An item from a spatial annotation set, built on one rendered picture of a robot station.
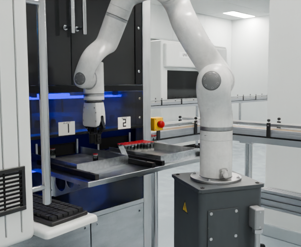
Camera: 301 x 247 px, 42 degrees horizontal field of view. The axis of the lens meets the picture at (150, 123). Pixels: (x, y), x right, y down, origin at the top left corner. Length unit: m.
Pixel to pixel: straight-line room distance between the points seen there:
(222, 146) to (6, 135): 0.75
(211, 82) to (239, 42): 9.72
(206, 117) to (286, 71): 1.76
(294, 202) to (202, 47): 1.36
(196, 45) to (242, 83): 9.51
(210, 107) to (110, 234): 0.94
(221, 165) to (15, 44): 0.81
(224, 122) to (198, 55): 0.26
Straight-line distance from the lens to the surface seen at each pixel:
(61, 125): 1.75
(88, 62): 1.50
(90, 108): 1.59
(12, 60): 1.04
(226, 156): 1.44
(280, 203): 2.57
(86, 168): 1.53
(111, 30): 1.55
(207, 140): 1.42
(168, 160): 1.68
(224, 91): 1.35
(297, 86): 3.07
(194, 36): 1.44
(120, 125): 1.96
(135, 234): 2.17
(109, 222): 2.02
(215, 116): 1.40
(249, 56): 10.86
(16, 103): 1.04
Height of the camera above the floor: 1.21
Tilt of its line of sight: 6 degrees down
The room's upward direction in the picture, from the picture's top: straight up
